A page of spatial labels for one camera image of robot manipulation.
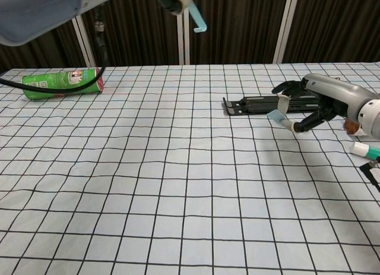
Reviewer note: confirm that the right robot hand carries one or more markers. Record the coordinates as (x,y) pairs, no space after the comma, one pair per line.
(332,91)

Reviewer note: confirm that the brown drink bottle white label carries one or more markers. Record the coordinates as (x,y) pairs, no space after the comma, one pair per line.
(350,127)

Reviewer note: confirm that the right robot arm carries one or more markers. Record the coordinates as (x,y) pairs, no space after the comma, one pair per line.
(371,117)

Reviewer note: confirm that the white green glue stick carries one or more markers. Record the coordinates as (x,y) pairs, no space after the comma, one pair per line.
(366,151)

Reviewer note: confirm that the green chips can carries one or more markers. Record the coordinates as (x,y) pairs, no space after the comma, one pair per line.
(53,83)

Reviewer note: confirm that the black folded laptop stand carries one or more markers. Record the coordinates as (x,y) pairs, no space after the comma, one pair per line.
(252,107)

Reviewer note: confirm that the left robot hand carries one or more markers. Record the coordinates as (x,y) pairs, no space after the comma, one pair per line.
(173,0)

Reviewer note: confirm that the light blue paper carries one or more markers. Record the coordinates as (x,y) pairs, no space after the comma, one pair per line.
(197,16)

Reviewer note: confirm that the light blue checked tablecloth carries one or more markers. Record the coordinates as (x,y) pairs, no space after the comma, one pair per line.
(178,212)

